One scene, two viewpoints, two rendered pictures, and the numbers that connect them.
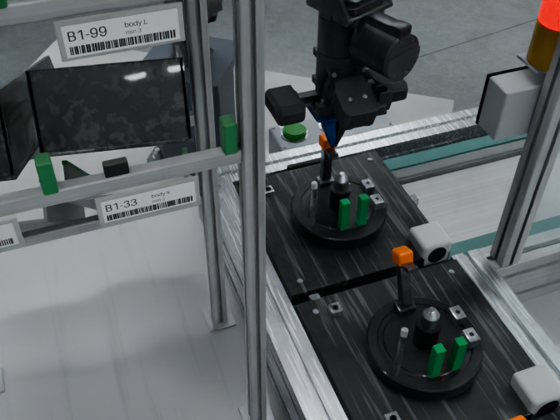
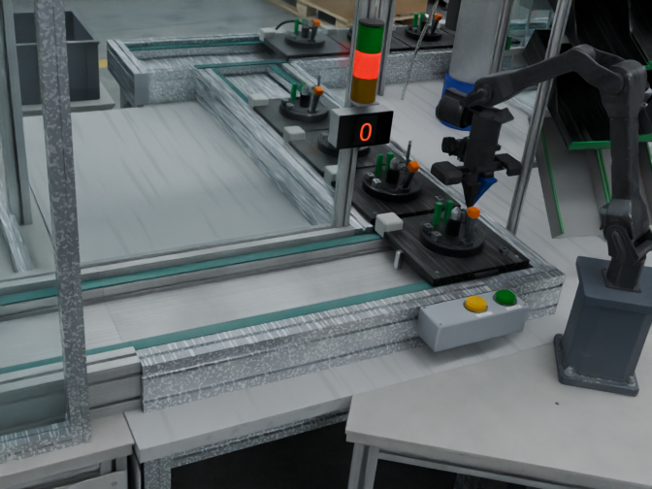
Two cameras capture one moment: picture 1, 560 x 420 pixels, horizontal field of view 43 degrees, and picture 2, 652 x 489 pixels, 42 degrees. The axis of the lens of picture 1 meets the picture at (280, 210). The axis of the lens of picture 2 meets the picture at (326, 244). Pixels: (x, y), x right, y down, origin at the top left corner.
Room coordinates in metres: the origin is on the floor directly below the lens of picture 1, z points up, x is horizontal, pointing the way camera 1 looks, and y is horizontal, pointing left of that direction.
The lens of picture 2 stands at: (2.27, -0.58, 1.84)
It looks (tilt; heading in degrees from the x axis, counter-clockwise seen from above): 30 degrees down; 171
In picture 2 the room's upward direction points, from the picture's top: 6 degrees clockwise
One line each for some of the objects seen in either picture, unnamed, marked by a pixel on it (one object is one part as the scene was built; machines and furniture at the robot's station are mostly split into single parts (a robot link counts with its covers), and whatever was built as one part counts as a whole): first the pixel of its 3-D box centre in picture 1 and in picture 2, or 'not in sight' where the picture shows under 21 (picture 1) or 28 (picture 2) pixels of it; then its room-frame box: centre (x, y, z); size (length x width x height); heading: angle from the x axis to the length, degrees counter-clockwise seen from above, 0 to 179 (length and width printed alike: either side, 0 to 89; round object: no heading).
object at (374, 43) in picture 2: not in sight; (370, 37); (0.71, -0.31, 1.38); 0.05 x 0.05 x 0.05
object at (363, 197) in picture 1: (362, 210); (437, 213); (0.71, -0.11, 1.01); 0.01 x 0.01 x 0.05; 21
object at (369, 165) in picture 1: (337, 219); (449, 244); (0.75, -0.09, 0.96); 0.24 x 0.24 x 0.02; 21
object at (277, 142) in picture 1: (331, 139); (472, 318); (0.98, -0.09, 0.93); 0.21 x 0.07 x 0.06; 111
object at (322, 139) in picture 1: (328, 160); (468, 222); (0.79, -0.07, 1.04); 0.04 x 0.02 x 0.08; 21
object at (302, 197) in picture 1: (338, 210); (451, 236); (0.75, -0.09, 0.98); 0.14 x 0.14 x 0.02
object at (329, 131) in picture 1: (322, 128); (479, 190); (0.78, -0.06, 1.11); 0.06 x 0.04 x 0.07; 21
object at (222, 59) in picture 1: (194, 106); (606, 325); (1.03, 0.16, 0.96); 0.15 x 0.15 x 0.20; 75
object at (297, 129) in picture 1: (294, 133); (505, 299); (0.95, -0.02, 0.96); 0.04 x 0.04 x 0.02
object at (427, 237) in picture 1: (429, 243); (388, 225); (0.69, -0.21, 0.97); 0.05 x 0.05 x 0.04; 21
